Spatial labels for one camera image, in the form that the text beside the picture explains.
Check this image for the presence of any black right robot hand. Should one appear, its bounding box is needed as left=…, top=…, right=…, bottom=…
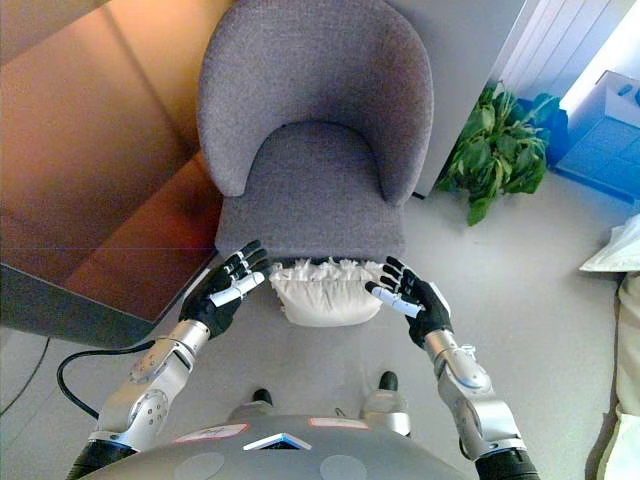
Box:
left=364, top=255, right=455, bottom=349

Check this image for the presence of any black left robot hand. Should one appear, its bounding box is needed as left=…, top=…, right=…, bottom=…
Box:
left=178, top=240, right=271, bottom=342

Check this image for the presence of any white fringed pillow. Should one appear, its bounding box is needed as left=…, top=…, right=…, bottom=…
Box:
left=268, top=255, right=384, bottom=328

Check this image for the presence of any silver right robot leg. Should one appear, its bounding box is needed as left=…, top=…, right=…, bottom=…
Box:
left=360, top=370, right=413, bottom=439

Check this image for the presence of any silver robot leg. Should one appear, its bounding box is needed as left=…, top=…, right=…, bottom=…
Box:
left=227, top=388, right=275, bottom=422
left=360, top=370, right=413, bottom=439

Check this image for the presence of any silver left robot leg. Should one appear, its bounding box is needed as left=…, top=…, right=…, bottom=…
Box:
left=227, top=388, right=275, bottom=422

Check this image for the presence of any grey robot torso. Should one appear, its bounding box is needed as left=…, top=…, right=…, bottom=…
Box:
left=94, top=414, right=481, bottom=480

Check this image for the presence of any green potted plant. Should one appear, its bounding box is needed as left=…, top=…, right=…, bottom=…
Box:
left=433, top=82, right=570, bottom=228

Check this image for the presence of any brown wooden table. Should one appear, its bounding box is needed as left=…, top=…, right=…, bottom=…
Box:
left=0, top=0, right=236, bottom=349

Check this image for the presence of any white plastic bag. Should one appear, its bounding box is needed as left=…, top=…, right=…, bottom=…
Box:
left=578, top=213, right=640, bottom=274

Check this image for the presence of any beige fabric cover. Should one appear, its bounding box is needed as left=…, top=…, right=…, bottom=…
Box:
left=610, top=272, right=640, bottom=480

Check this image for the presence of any blue storage box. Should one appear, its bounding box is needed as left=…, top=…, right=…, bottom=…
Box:
left=514, top=74, right=640, bottom=204

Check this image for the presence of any white cabinet panel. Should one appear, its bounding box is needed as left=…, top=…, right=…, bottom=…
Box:
left=394, top=0, right=531, bottom=199

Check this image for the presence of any grey fabric armchair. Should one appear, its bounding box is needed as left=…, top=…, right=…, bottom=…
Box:
left=196, top=0, right=434, bottom=259

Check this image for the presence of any white cardboard box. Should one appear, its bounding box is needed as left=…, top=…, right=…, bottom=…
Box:
left=589, top=69, right=640, bottom=126

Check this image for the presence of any white ribbed curtain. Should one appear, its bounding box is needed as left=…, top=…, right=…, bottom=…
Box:
left=498, top=0, right=629, bottom=104

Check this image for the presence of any thick black cable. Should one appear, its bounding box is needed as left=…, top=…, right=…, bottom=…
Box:
left=56, top=339, right=157, bottom=421

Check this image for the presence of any thin grey cable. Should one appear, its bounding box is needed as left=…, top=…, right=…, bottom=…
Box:
left=0, top=335, right=52, bottom=417

